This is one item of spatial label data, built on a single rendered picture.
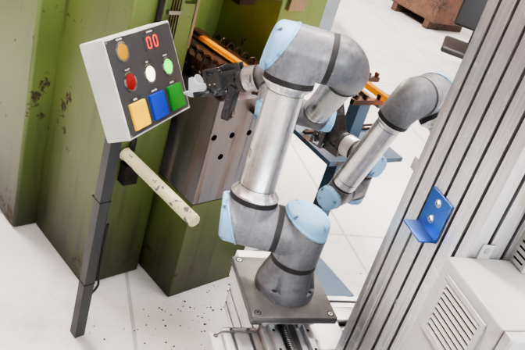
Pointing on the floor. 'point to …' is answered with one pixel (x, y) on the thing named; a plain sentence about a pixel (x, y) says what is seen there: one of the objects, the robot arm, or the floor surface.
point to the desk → (333, 1)
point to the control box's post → (95, 236)
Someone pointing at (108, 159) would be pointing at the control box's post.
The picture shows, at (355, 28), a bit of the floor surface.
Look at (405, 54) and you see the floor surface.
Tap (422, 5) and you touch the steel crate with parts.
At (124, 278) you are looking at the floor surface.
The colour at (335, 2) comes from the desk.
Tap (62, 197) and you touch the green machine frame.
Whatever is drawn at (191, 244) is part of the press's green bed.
